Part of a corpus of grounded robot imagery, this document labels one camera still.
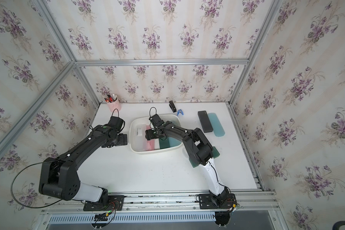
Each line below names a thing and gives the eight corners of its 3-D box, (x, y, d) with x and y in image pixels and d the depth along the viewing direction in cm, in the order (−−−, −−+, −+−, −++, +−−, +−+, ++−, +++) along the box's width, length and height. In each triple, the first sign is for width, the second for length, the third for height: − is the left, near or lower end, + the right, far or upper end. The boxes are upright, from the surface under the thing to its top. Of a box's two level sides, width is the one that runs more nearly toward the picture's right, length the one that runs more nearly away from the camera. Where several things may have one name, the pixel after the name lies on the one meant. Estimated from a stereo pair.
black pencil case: (204, 132, 105) (204, 130, 102) (197, 113, 117) (197, 111, 114) (212, 131, 105) (213, 129, 103) (205, 112, 118) (205, 110, 115)
